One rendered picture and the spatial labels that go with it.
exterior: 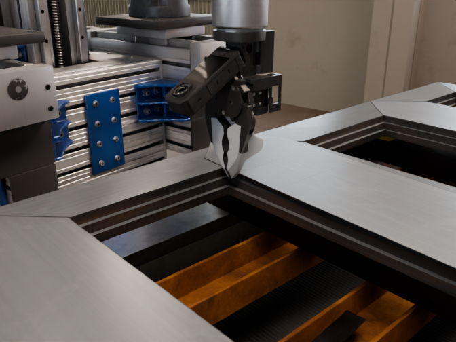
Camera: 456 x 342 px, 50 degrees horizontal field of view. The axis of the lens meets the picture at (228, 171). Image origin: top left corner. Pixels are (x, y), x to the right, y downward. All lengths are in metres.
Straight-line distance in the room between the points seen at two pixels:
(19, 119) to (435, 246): 0.64
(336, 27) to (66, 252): 3.98
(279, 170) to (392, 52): 3.23
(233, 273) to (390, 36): 3.26
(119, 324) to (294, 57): 4.27
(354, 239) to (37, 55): 0.79
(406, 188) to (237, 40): 0.31
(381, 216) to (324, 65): 3.88
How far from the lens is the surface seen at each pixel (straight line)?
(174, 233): 0.94
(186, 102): 0.62
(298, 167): 0.77
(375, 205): 0.67
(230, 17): 0.66
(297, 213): 0.68
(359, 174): 0.76
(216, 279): 0.80
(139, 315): 0.46
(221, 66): 0.65
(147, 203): 0.68
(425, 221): 0.64
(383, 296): 0.80
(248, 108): 0.66
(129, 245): 0.91
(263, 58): 0.71
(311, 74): 4.56
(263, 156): 0.81
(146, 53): 1.24
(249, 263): 0.84
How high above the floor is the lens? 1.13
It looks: 22 degrees down
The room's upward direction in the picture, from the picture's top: straight up
